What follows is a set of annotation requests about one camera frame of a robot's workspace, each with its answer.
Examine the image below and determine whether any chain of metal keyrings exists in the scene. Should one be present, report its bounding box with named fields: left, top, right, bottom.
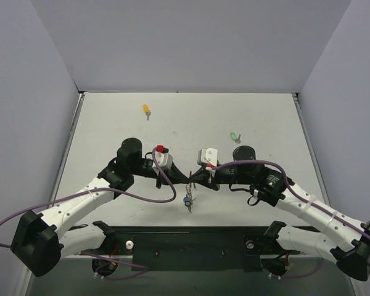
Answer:
left=184, top=181, right=197, bottom=204

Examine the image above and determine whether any dark blue tagged key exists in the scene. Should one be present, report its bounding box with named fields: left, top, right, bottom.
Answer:
left=186, top=197, right=195, bottom=213

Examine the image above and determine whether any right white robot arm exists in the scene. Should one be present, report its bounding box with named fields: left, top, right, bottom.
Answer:
left=191, top=146, right=370, bottom=281

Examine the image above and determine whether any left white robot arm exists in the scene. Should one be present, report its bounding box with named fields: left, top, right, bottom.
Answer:
left=10, top=138, right=189, bottom=277

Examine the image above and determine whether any green tagged key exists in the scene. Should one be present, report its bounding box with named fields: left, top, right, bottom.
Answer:
left=230, top=132, right=241, bottom=144

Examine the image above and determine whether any yellow tagged key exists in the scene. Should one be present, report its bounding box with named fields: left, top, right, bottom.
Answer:
left=142, top=104, right=151, bottom=120

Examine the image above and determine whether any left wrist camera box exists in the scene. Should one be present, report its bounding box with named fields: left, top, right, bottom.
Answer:
left=152, top=145, right=173, bottom=172

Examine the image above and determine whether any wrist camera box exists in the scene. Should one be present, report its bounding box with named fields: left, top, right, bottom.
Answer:
left=197, top=148, right=218, bottom=169
left=152, top=145, right=173, bottom=172

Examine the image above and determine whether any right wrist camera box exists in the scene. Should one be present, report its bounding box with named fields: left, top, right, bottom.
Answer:
left=197, top=148, right=218, bottom=169

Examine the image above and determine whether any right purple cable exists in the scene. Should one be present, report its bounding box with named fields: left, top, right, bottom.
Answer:
left=214, top=159, right=370, bottom=281

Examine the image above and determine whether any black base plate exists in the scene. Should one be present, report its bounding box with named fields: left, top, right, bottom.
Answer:
left=89, top=226, right=302, bottom=274

